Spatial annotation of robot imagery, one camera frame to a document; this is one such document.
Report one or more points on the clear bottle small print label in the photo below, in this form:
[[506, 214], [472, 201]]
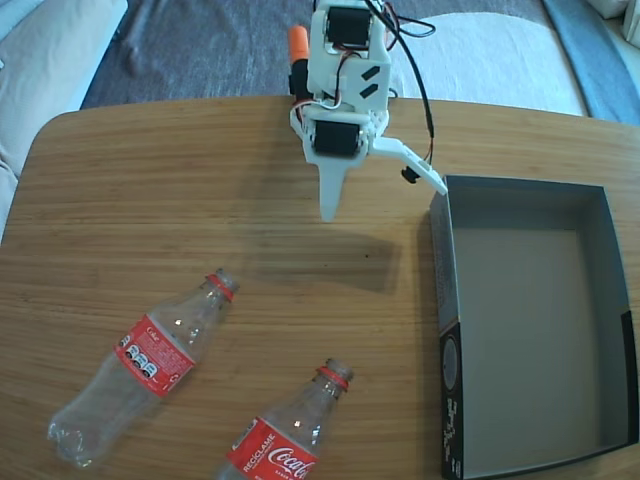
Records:
[[155, 355]]

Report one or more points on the clear bottle white logo label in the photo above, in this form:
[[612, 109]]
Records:
[[280, 450]]

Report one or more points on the grey cardboard box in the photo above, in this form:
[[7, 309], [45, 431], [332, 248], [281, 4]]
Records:
[[525, 325]]

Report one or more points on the orange and black clamp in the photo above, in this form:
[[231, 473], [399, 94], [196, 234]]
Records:
[[299, 42]]

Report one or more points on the grey rug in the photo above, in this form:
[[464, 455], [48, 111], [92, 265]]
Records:
[[210, 50]]

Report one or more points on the white cloth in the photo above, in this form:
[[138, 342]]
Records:
[[490, 65]]

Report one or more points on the blue grey cloth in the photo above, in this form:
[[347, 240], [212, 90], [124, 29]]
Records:
[[595, 65]]

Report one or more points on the beige sofa cushion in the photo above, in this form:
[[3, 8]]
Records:
[[45, 60]]

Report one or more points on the white upholstered furniture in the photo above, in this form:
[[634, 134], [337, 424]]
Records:
[[632, 25]]

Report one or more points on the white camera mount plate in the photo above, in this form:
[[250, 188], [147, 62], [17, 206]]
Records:
[[395, 147]]

